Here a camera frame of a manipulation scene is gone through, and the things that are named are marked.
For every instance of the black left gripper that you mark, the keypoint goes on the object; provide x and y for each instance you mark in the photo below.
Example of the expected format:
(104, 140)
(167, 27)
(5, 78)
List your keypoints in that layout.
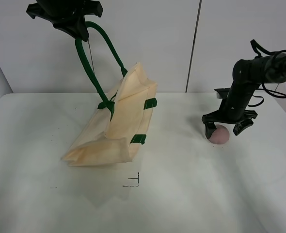
(66, 15)

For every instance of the pink peach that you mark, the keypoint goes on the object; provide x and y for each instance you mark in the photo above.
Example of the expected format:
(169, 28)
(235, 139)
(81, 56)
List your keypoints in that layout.
(220, 136)

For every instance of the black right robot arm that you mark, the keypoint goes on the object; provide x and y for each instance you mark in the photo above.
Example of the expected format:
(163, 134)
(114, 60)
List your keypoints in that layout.
(248, 75)

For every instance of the cream linen bag green handles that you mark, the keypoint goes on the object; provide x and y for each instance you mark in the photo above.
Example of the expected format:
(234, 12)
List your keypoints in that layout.
(118, 128)

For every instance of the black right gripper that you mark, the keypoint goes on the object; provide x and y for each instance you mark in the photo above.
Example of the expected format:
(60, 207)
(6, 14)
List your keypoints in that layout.
(232, 110)

